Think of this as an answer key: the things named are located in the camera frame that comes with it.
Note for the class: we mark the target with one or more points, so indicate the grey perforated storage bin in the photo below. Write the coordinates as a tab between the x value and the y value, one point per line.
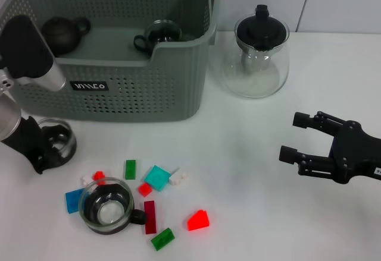
134	100

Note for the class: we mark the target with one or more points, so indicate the bright red sloped brick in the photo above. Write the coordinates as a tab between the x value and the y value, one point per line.
198	220

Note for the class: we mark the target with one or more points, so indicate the dark clay teapot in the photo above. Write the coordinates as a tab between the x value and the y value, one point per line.
64	33

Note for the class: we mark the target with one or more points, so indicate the dark red long brick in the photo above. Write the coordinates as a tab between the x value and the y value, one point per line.
149	217

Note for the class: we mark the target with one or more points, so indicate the green thick brick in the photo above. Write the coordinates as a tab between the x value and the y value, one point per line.
162	239

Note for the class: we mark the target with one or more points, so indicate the teal square plate brick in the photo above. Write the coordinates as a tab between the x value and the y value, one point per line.
157	178

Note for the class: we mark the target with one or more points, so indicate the green flat brick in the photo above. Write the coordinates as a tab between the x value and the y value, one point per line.
130	169

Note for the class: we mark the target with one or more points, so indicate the small red flat brick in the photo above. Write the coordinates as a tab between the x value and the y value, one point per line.
145	189

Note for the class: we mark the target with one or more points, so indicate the glass teapot black lid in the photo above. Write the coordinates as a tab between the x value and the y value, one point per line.
262	29

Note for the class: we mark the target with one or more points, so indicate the small red cube brick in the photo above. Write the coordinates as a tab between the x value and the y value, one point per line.
99	175

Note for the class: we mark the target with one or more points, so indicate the glass teacup black sleeve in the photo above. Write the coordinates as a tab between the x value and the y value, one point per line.
70	148
138	216
163	33

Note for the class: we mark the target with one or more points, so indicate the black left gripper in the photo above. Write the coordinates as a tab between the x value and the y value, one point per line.
29	142

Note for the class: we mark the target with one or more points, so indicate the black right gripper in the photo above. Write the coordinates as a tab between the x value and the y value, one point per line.
351	151

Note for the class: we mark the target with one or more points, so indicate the white studded brick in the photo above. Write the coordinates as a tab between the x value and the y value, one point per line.
178	176
85	179

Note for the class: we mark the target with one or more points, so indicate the blue square plate brick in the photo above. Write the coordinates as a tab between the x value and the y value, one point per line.
71	203

